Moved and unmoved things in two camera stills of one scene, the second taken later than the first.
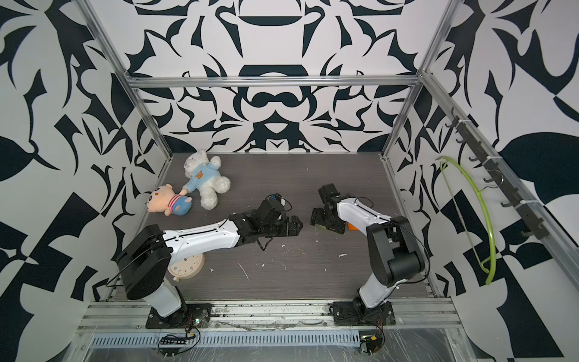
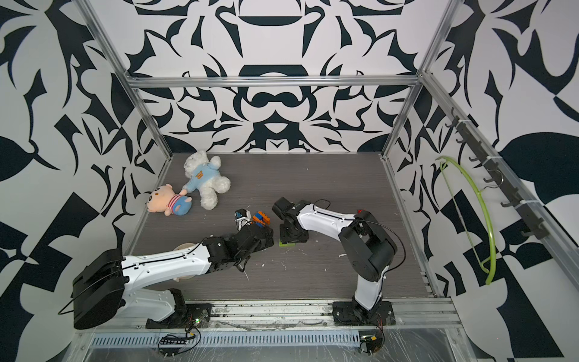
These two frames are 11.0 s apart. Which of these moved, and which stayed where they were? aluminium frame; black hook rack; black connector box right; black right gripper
Moved: black right gripper
Stayed: aluminium frame; black connector box right; black hook rack
